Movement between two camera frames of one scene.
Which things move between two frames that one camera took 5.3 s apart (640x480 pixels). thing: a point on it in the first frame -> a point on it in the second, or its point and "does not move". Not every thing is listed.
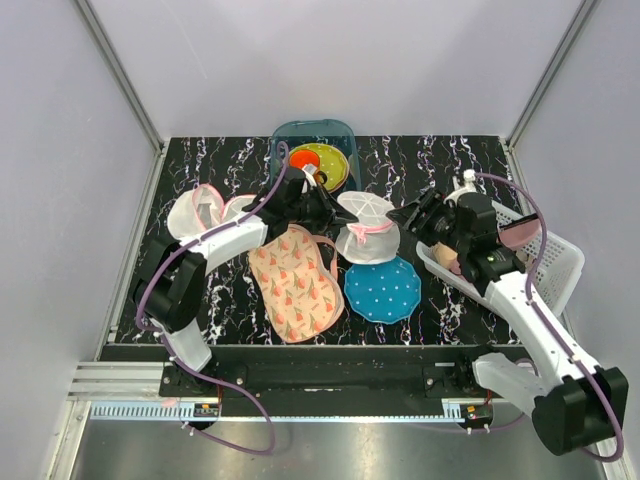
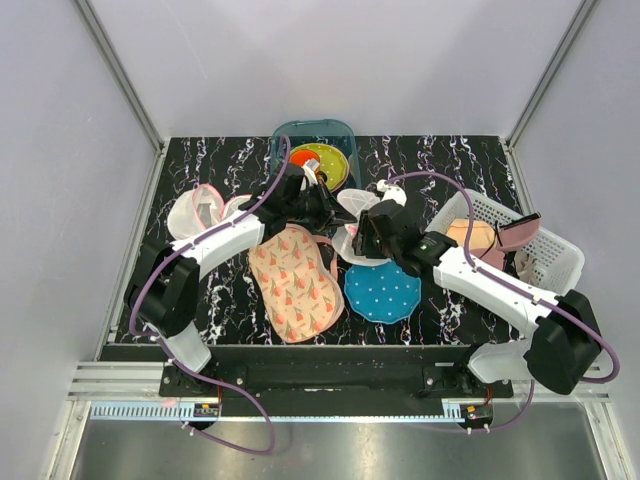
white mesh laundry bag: [374, 238] does not move
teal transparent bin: [322, 131] does not move
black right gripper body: [439, 223] -> [368, 242]
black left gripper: [331, 211] does not move
